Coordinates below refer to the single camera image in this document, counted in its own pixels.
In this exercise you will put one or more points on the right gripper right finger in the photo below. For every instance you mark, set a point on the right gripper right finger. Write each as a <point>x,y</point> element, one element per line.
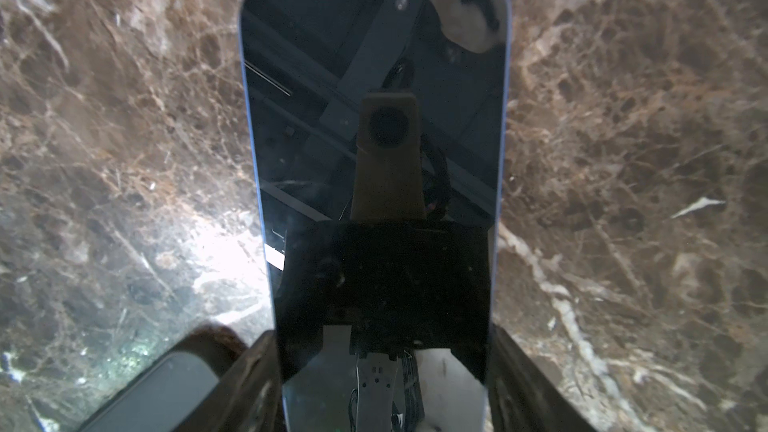
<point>521,398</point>

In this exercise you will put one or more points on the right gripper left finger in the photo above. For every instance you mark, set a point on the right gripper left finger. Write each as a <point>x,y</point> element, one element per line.
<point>247,398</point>

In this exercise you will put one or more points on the black phone blue edge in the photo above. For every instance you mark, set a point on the black phone blue edge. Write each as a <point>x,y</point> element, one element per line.
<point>377,132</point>

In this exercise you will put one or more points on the light blue case right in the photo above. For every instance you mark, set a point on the light blue case right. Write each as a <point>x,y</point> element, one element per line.
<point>172,387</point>

